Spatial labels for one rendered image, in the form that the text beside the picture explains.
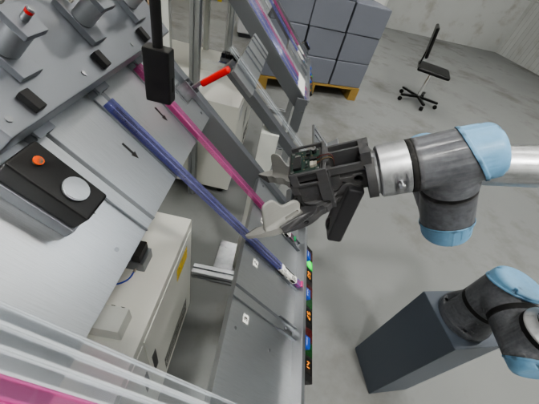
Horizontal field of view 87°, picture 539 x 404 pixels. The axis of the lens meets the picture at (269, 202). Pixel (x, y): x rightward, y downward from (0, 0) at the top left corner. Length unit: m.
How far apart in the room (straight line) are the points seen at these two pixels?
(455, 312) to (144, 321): 0.85
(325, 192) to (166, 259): 0.51
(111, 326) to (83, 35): 0.51
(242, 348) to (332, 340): 1.02
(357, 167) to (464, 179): 0.13
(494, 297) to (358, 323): 0.76
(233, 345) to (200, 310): 0.94
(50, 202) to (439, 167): 0.42
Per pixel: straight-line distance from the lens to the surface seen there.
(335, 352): 1.48
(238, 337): 0.49
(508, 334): 0.93
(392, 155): 0.41
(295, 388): 0.60
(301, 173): 0.39
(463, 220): 0.49
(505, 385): 1.93
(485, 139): 0.43
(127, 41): 0.47
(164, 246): 0.83
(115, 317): 0.70
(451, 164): 0.42
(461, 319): 1.05
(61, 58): 0.38
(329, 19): 3.27
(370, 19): 3.45
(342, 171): 0.41
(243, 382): 0.49
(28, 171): 0.31
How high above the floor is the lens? 1.29
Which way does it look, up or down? 44 degrees down
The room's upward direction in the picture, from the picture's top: 16 degrees clockwise
